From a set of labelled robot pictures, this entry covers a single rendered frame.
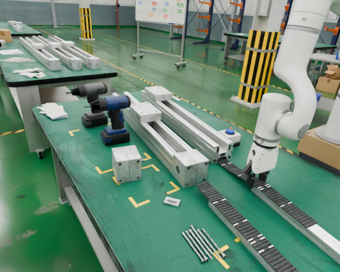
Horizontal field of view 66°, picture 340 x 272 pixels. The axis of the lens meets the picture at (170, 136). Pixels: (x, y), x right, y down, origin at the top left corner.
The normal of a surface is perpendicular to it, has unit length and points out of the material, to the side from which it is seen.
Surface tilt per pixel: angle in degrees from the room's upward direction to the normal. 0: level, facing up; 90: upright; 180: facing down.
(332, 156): 90
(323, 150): 90
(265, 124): 90
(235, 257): 0
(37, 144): 90
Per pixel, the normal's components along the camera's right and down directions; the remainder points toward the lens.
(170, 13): -0.58, 0.34
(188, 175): 0.46, 0.42
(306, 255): 0.05, -0.89
